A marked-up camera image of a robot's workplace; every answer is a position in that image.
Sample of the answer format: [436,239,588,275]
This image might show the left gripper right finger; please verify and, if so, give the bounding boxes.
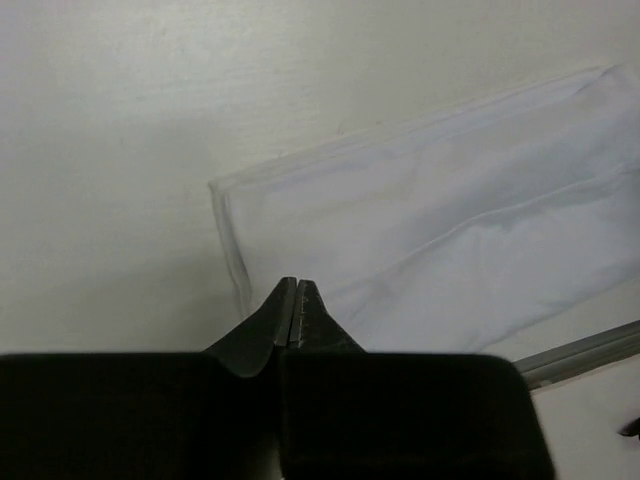
[279,280,556,479]

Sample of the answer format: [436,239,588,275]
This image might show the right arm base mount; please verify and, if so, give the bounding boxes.
[618,417,640,440]

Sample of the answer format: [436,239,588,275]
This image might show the white skirt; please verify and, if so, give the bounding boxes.
[210,66,639,352]

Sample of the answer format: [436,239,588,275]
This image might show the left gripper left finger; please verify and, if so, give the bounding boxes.
[1,277,297,479]

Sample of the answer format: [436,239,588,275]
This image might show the aluminium rail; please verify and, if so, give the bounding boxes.
[515,321,639,390]

